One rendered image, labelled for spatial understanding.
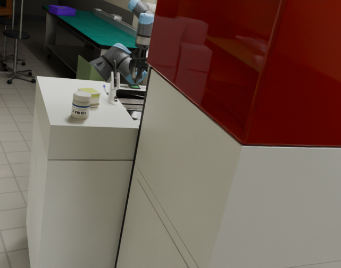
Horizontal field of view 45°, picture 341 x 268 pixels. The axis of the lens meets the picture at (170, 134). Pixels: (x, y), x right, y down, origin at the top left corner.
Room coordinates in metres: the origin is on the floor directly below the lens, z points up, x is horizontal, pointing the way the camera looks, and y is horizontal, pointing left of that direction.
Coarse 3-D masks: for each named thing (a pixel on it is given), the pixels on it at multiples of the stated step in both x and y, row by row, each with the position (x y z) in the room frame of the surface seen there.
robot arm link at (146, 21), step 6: (144, 18) 2.07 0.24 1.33; (150, 18) 2.08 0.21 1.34; (138, 24) 2.09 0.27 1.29; (144, 24) 2.07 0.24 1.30; (150, 24) 2.08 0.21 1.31; (138, 30) 2.08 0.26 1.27; (144, 30) 2.07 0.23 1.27; (150, 30) 2.09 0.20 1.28; (144, 36) 2.07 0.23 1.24; (150, 36) 2.09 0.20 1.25
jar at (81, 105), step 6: (78, 96) 1.50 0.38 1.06; (84, 96) 1.50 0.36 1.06; (90, 96) 1.53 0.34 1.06; (72, 102) 1.52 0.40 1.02; (78, 102) 1.50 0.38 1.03; (84, 102) 1.50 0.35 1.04; (72, 108) 1.51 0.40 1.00; (78, 108) 1.50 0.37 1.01; (84, 108) 1.50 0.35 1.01; (72, 114) 1.50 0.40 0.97; (78, 114) 1.50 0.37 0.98; (84, 114) 1.50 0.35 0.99
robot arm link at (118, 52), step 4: (116, 44) 2.41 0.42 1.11; (120, 44) 2.40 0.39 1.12; (112, 48) 2.39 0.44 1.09; (116, 48) 2.38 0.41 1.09; (120, 48) 2.38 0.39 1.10; (124, 48) 2.39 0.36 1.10; (108, 52) 2.38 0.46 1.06; (112, 52) 2.37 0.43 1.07; (116, 52) 2.37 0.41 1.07; (120, 52) 2.37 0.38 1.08; (124, 52) 2.38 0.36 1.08; (128, 52) 2.40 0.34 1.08; (108, 56) 2.35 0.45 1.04; (112, 56) 2.36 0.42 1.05; (116, 56) 2.36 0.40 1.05; (120, 56) 2.36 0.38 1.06; (124, 56) 2.36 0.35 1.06; (128, 56) 2.38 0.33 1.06; (112, 60) 2.35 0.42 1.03; (116, 60) 2.35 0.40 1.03; (120, 60) 2.35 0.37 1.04; (112, 64) 2.35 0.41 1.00; (116, 64) 2.35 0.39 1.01
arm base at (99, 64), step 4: (104, 56) 2.36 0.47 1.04; (96, 60) 2.34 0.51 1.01; (100, 60) 2.34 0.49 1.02; (104, 60) 2.34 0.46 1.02; (108, 60) 2.34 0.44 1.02; (92, 64) 2.31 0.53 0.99; (96, 64) 2.32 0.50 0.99; (100, 64) 2.33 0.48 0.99; (104, 64) 2.33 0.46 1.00; (108, 64) 2.33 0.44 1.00; (96, 68) 2.29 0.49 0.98; (100, 68) 2.30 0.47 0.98; (104, 68) 2.31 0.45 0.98; (108, 68) 2.33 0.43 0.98; (112, 68) 2.35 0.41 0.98; (100, 72) 2.29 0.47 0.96; (104, 72) 2.31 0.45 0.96; (108, 72) 2.33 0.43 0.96; (104, 76) 2.31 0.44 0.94; (108, 76) 2.35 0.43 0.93; (104, 80) 2.32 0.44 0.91
